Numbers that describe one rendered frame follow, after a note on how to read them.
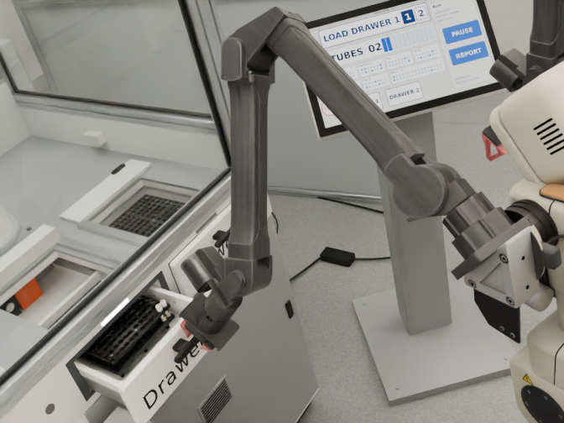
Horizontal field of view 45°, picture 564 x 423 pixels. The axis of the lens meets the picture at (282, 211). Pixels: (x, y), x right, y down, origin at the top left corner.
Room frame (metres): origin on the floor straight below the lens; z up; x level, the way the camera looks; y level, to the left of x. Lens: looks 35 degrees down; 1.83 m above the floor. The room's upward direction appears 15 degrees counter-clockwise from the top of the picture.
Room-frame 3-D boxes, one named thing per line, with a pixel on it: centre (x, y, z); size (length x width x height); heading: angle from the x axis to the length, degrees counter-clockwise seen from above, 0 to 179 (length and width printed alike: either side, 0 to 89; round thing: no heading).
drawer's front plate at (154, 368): (0.99, 0.27, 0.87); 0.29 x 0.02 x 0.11; 138
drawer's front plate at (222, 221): (1.32, 0.17, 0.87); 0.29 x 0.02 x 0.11; 138
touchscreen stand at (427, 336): (1.67, -0.40, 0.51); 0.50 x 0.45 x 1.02; 1
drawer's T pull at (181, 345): (0.97, 0.25, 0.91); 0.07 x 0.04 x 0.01; 138
